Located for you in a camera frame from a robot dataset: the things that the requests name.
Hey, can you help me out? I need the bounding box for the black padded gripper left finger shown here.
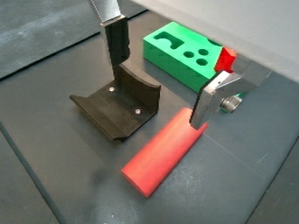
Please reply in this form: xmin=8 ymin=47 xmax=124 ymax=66
xmin=88 ymin=0 xmax=130 ymax=67

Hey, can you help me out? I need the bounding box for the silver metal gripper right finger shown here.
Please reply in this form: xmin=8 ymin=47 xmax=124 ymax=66
xmin=190 ymin=57 xmax=271 ymax=129

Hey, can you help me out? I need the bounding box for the red oval rod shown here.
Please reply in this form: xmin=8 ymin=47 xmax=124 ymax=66
xmin=122 ymin=108 xmax=209 ymax=198

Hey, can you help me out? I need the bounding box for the black L-shaped fixture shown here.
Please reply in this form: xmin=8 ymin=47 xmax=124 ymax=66
xmin=70 ymin=64 xmax=162 ymax=140

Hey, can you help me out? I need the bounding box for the red square block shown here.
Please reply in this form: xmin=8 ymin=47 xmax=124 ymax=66
xmin=214 ymin=47 xmax=238 ymax=73

